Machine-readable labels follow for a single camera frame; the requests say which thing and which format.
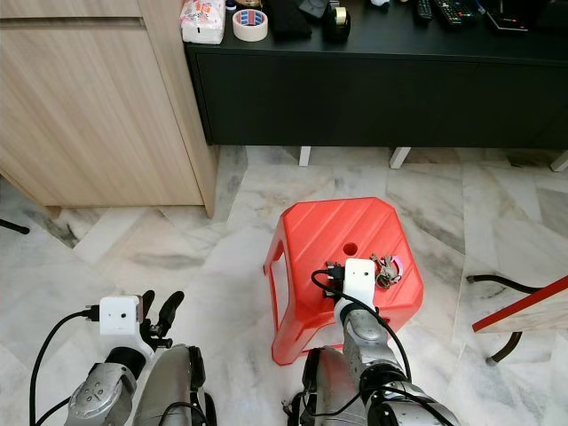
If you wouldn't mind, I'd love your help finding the beige masking tape roll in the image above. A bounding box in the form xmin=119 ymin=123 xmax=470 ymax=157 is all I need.
xmin=232 ymin=8 xmax=270 ymax=43

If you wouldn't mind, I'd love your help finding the small black remote control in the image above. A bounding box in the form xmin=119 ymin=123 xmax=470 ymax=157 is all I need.
xmin=413 ymin=0 xmax=436 ymax=23

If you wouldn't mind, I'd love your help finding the dark curved table leg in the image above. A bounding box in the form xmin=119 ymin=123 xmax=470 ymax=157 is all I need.
xmin=466 ymin=273 xmax=523 ymax=290
xmin=488 ymin=331 xmax=525 ymax=365

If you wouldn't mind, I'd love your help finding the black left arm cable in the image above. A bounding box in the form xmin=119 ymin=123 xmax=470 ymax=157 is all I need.
xmin=29 ymin=304 xmax=103 ymax=426

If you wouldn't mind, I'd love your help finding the red plastic stool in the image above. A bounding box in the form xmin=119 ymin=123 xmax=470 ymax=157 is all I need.
xmin=264 ymin=196 xmax=425 ymax=367

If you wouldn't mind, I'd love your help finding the light wooden cabinet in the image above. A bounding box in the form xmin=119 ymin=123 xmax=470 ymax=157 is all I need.
xmin=0 ymin=0 xmax=219 ymax=219

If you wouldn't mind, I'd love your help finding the low marble top table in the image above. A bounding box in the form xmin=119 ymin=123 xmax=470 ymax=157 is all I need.
xmin=471 ymin=273 xmax=568 ymax=336

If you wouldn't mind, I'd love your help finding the black wallet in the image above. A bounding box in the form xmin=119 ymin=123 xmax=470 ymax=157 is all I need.
xmin=266 ymin=0 xmax=313 ymax=41

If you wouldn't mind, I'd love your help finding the bunch of metal keys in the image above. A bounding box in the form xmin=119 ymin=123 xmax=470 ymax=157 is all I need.
xmin=373 ymin=254 xmax=406 ymax=290

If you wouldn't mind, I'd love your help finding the black flat device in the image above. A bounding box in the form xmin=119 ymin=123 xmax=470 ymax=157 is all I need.
xmin=485 ymin=7 xmax=532 ymax=34

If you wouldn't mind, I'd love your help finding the white tissue pack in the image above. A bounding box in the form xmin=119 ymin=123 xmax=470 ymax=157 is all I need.
xmin=180 ymin=0 xmax=226 ymax=45

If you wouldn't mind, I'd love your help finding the silver right robot leg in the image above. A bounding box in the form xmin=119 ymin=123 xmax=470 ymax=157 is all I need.
xmin=288 ymin=348 xmax=356 ymax=426

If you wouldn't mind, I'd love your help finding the large black remote control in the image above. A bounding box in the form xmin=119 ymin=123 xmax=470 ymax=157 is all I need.
xmin=430 ymin=0 xmax=485 ymax=28

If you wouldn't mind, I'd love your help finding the black low console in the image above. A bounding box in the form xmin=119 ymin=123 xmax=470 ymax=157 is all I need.
xmin=185 ymin=0 xmax=568 ymax=172

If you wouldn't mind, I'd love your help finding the black stand leg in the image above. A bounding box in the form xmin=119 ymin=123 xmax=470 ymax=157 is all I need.
xmin=0 ymin=217 xmax=32 ymax=236

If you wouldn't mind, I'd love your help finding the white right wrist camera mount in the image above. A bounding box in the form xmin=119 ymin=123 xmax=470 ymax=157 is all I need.
xmin=343 ymin=257 xmax=379 ymax=308

